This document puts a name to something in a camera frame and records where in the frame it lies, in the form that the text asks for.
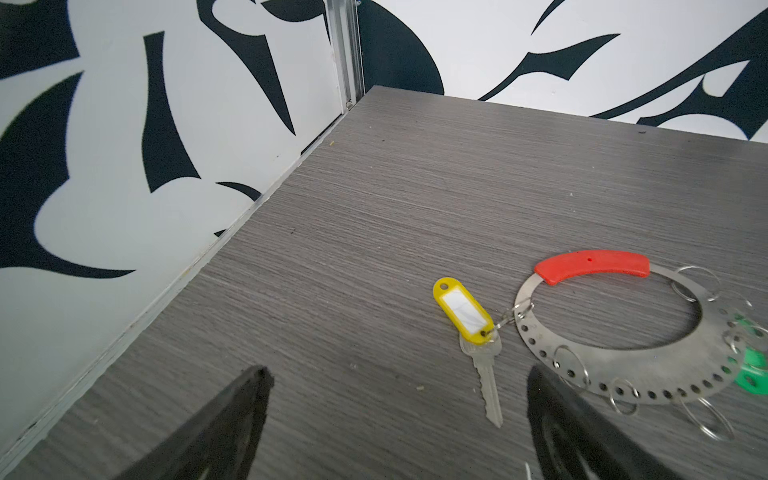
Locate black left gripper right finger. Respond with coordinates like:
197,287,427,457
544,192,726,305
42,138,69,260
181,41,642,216
527,366,680,479

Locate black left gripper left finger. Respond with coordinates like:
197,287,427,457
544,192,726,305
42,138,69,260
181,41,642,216
118,366,274,479

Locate silver key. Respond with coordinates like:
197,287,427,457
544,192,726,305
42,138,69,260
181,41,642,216
459,334,503,428

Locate green key tag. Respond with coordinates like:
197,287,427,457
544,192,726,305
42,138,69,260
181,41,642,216
729,312,767,396

